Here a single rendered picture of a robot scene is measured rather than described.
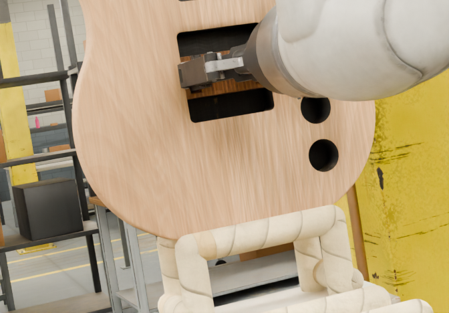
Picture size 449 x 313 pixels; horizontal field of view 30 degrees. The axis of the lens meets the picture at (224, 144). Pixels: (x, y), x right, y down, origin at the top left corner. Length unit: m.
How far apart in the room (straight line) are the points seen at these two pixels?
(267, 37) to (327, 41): 0.13
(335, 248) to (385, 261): 1.01
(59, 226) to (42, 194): 0.24
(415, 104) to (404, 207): 0.23
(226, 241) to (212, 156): 0.10
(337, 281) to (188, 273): 0.17
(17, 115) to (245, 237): 8.84
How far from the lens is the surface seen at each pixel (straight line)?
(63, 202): 5.49
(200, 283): 0.89
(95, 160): 0.89
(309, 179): 0.96
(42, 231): 5.48
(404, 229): 1.94
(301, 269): 1.03
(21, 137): 9.70
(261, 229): 0.91
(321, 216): 0.93
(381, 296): 0.89
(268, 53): 0.69
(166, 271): 0.97
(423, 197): 1.96
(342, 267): 0.95
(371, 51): 0.55
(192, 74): 0.83
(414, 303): 0.82
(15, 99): 9.70
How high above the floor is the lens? 1.35
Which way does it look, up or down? 3 degrees down
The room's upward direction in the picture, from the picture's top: 9 degrees counter-clockwise
